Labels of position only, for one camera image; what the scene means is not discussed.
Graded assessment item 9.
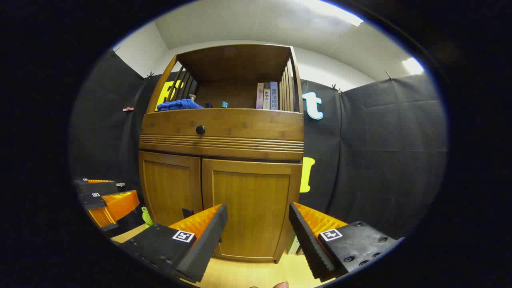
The wooden shoe cabinet door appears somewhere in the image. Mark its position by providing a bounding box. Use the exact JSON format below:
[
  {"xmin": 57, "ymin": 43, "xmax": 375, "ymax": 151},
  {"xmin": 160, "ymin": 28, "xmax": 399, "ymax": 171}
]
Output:
[
  {"xmin": 138, "ymin": 151, "xmax": 202, "ymax": 228},
  {"xmin": 201, "ymin": 158, "xmax": 303, "ymax": 262}
]

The black backdrop cloth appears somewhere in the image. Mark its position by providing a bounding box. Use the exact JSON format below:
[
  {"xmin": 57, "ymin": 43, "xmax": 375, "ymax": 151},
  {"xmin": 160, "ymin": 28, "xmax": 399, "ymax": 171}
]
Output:
[{"xmin": 70, "ymin": 50, "xmax": 448, "ymax": 240}]

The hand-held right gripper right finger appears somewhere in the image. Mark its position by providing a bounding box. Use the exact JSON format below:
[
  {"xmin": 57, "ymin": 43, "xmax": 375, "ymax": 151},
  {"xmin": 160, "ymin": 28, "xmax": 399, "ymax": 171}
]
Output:
[{"xmin": 288, "ymin": 202, "xmax": 400, "ymax": 282}]

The wooden double-door shoe cabinet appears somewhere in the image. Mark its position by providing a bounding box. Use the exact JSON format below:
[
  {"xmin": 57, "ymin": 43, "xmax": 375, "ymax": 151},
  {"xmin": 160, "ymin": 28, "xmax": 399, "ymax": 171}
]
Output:
[{"xmin": 138, "ymin": 43, "xmax": 305, "ymax": 264}]

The wooden ribbed drawer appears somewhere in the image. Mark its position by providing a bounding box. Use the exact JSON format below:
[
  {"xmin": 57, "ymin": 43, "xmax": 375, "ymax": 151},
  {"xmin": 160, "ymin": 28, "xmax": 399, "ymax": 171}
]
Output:
[{"xmin": 139, "ymin": 109, "xmax": 304, "ymax": 160}]

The blue folded towel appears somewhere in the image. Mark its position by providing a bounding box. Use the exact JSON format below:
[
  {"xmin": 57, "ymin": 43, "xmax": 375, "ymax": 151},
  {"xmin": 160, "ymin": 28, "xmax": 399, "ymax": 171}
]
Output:
[{"xmin": 156, "ymin": 99, "xmax": 204, "ymax": 112}]

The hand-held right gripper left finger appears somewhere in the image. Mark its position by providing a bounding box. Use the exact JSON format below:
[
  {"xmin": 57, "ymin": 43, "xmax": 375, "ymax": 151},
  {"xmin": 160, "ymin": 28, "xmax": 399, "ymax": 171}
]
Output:
[{"xmin": 120, "ymin": 203, "xmax": 228, "ymax": 284}]

